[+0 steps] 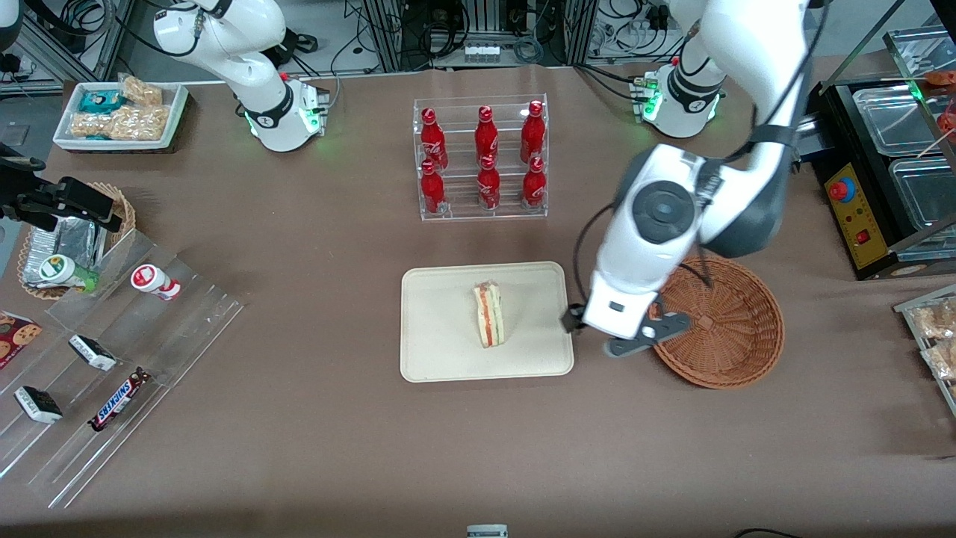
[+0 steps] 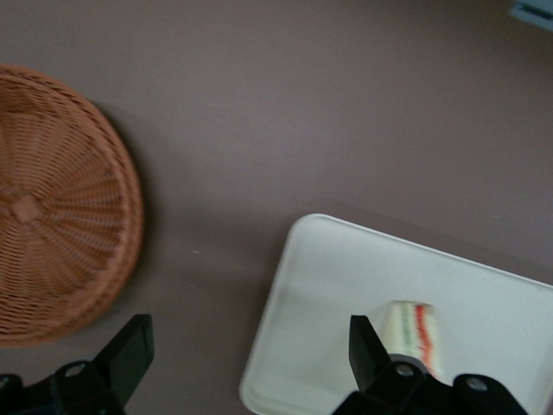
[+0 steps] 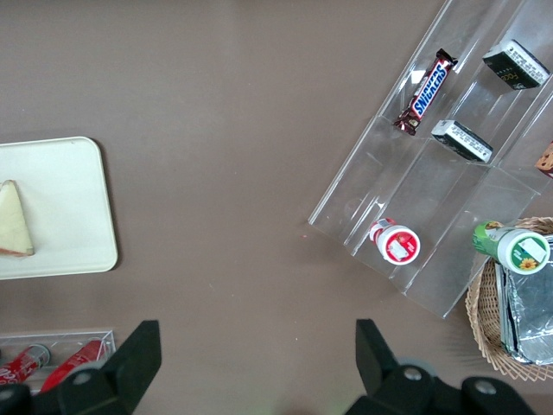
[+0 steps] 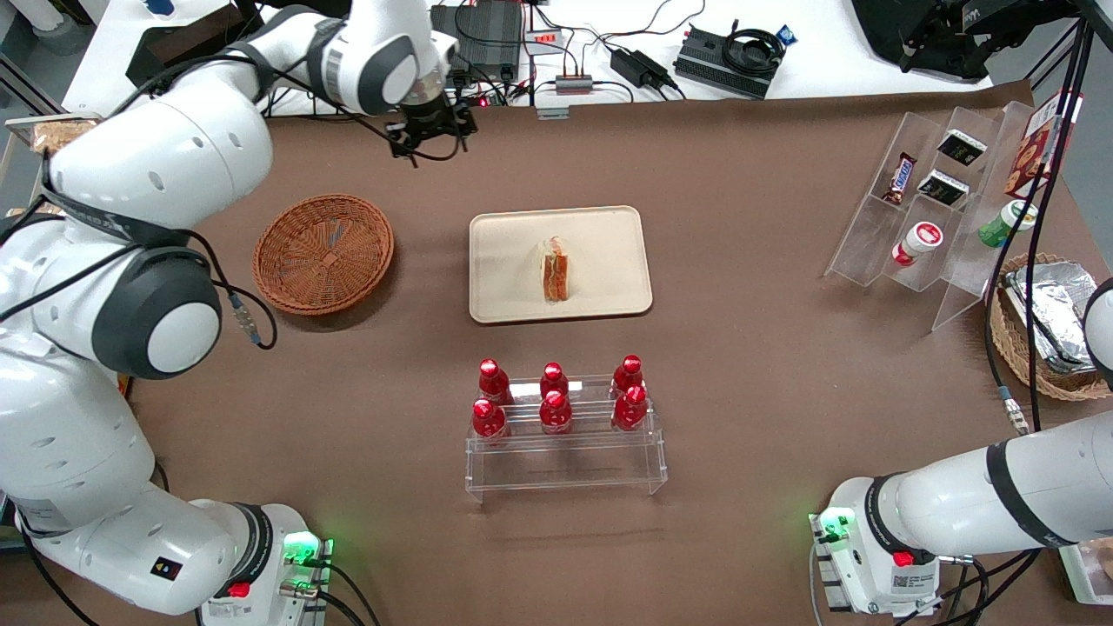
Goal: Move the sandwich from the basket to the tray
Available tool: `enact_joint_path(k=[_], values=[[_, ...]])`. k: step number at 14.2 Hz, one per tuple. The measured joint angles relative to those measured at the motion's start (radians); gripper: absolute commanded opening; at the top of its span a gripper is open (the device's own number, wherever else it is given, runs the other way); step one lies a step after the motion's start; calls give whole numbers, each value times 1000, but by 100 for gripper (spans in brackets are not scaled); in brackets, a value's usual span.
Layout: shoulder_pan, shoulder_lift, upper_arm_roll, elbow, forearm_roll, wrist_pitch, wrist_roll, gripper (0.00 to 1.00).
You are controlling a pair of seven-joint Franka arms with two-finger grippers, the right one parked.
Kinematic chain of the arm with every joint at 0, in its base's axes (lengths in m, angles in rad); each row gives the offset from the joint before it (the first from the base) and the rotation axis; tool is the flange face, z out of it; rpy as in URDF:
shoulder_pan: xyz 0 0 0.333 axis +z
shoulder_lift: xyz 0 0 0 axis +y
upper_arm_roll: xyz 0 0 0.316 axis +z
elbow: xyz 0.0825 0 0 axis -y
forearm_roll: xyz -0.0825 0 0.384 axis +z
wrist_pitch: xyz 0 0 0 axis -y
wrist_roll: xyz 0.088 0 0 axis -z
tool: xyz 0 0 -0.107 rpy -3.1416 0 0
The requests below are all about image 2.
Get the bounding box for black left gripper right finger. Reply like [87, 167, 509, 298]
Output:
[332, 315, 528, 415]

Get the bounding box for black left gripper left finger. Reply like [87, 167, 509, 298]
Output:
[0, 314, 156, 415]

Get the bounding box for triangular sandwich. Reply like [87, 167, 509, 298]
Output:
[379, 300, 444, 381]

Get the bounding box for cream rectangular plastic tray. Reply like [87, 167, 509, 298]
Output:
[238, 213, 553, 415]

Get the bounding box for round brown wicker basket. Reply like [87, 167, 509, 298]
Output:
[0, 64, 145, 349]

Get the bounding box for light blue object corner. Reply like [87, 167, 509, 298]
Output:
[508, 0, 553, 32]

